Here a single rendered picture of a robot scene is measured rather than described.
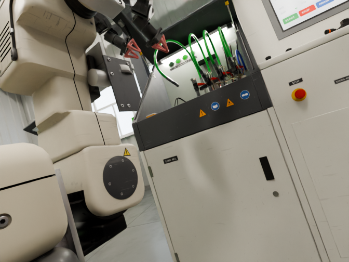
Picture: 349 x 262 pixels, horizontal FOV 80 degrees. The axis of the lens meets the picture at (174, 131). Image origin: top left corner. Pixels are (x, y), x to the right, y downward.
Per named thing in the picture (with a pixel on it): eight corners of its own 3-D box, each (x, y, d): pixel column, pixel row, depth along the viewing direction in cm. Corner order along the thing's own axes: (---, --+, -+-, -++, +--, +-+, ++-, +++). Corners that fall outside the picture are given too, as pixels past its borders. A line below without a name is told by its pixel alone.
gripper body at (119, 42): (127, 50, 122) (116, 43, 121) (131, 36, 114) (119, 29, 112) (122, 56, 118) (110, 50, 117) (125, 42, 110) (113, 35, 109)
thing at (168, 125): (145, 149, 113) (136, 122, 114) (149, 148, 117) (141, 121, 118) (263, 109, 87) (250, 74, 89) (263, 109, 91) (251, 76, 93)
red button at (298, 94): (295, 102, 79) (290, 90, 79) (294, 103, 83) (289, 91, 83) (310, 97, 77) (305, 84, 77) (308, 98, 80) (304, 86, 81)
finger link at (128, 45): (141, 54, 121) (126, 46, 120) (144, 44, 115) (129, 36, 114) (136, 61, 117) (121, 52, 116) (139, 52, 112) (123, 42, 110)
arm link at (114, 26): (92, 25, 110) (103, 18, 106) (102, 19, 118) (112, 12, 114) (106, 46, 117) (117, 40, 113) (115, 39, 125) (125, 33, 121)
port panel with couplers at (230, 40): (231, 83, 141) (216, 41, 143) (232, 83, 144) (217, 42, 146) (250, 75, 136) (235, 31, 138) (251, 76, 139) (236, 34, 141)
